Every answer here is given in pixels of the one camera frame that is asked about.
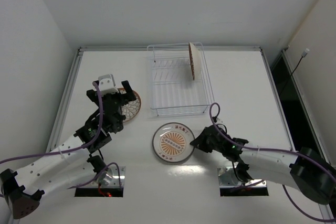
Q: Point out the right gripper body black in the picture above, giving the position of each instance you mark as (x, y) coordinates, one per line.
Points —
(205, 140)

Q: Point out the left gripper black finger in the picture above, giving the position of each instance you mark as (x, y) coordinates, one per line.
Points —
(129, 94)
(92, 95)

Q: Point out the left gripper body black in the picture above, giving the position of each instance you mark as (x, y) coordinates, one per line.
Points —
(111, 97)

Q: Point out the flower pattern plate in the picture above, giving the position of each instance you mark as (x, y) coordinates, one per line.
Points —
(131, 109)
(195, 61)

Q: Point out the orange sunburst glass plate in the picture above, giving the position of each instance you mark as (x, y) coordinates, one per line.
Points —
(171, 142)

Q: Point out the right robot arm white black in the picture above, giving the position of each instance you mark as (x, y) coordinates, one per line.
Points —
(304, 171)

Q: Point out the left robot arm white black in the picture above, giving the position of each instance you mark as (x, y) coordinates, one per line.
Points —
(67, 165)

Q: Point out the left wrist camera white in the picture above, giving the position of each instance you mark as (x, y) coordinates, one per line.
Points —
(106, 84)

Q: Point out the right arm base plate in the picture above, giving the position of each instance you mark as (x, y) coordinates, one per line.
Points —
(230, 186)

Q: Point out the white wire dish rack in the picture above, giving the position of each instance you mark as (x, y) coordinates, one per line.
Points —
(173, 92)

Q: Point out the aluminium table frame rail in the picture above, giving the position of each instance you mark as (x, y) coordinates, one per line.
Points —
(33, 85)

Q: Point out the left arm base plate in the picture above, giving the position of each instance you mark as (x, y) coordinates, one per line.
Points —
(110, 184)

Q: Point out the black wall cable white plug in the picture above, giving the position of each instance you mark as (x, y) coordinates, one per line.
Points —
(303, 55)

